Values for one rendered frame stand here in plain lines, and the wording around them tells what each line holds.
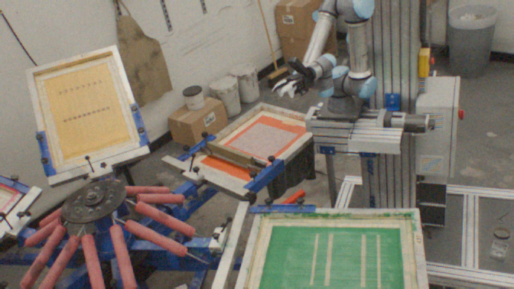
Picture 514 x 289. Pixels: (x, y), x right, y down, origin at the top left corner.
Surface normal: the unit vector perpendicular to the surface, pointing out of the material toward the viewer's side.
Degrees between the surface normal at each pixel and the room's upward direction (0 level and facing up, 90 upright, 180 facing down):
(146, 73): 89
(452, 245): 0
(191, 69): 90
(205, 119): 89
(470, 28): 92
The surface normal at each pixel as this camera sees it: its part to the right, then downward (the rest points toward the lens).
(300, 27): -0.58, 0.53
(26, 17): 0.75, 0.25
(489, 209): -0.17, -0.82
